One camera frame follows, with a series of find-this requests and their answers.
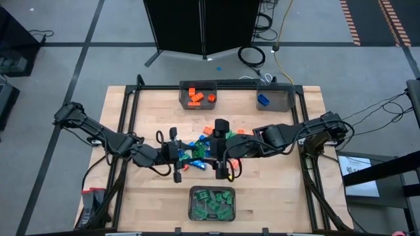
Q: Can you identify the coiled black cable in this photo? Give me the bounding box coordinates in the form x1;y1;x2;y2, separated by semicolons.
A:
237;45;266;68

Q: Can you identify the black aluminium table frame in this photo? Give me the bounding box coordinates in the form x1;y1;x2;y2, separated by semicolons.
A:
74;74;354;234

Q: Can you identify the grey device with red cap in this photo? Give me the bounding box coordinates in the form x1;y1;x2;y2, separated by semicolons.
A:
93;187;106;217
81;189;95;229

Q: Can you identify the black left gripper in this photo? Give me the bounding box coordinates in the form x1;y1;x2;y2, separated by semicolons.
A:
160;127;198;184

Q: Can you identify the black folding partition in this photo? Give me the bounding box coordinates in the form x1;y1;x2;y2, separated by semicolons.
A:
143;0;262;68

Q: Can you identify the black equipment case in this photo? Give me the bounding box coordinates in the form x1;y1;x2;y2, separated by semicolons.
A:
0;77;20;132

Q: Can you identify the white paper sheet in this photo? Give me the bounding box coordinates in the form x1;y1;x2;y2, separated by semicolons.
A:
337;155;381;199

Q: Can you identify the black desk beam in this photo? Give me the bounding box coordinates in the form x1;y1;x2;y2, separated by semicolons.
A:
342;149;420;210

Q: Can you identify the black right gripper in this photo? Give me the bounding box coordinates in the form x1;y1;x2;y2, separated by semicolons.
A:
196;119;230;180

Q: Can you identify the yellow extension cable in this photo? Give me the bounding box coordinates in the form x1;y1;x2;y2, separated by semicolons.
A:
273;0;295;85

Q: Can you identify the black cabinet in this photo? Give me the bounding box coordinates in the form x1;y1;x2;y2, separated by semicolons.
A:
0;6;43;79

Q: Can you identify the orange striped floor tape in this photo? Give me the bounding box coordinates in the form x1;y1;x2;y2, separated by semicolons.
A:
377;0;412;47
339;0;362;47

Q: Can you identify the translucent grey plastic bin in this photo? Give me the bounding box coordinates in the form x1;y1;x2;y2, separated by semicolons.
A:
178;81;218;111
187;186;236;222
255;82;295;113

